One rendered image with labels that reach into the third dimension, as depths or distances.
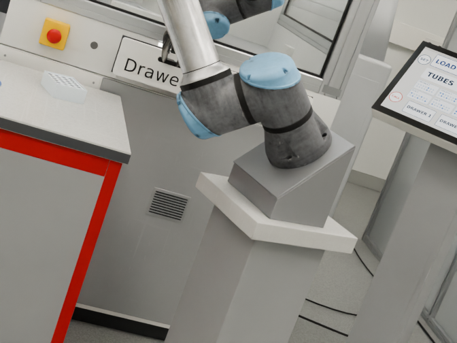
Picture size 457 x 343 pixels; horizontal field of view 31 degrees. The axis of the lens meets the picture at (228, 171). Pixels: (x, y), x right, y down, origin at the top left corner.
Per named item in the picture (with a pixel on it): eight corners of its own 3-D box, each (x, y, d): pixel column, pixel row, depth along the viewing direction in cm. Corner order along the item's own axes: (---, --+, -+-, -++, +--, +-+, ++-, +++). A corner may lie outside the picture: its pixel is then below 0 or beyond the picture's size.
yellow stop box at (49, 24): (63, 52, 233) (70, 27, 231) (37, 43, 231) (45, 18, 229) (63, 48, 237) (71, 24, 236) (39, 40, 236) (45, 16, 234)
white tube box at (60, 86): (83, 104, 216) (87, 90, 215) (53, 97, 212) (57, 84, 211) (69, 90, 226) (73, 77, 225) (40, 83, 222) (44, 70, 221)
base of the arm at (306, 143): (345, 141, 182) (331, 105, 176) (288, 177, 179) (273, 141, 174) (309, 118, 194) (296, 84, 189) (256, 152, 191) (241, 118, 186)
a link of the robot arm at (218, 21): (237, 10, 199) (231, -21, 206) (194, 26, 202) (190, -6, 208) (247, 31, 206) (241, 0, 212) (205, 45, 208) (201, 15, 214)
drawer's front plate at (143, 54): (206, 103, 246) (218, 68, 243) (111, 73, 239) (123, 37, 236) (205, 101, 247) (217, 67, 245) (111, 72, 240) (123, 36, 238)
